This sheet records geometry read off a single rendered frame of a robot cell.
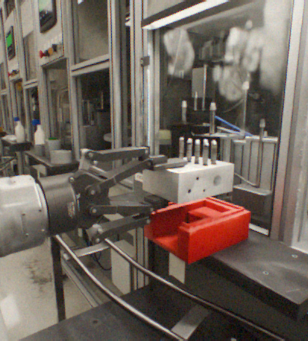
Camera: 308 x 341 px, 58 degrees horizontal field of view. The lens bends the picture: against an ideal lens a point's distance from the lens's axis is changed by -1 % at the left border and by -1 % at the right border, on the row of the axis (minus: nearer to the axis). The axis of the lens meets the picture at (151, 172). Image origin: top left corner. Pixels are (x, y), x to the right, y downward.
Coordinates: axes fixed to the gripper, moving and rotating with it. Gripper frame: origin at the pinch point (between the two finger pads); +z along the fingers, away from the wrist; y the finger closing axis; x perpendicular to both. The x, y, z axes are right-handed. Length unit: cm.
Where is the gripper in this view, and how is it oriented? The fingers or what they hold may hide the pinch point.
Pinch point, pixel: (167, 180)
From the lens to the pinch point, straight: 46.2
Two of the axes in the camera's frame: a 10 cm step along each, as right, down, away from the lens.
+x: -5.8, -1.8, 8.0
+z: 8.2, -1.6, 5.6
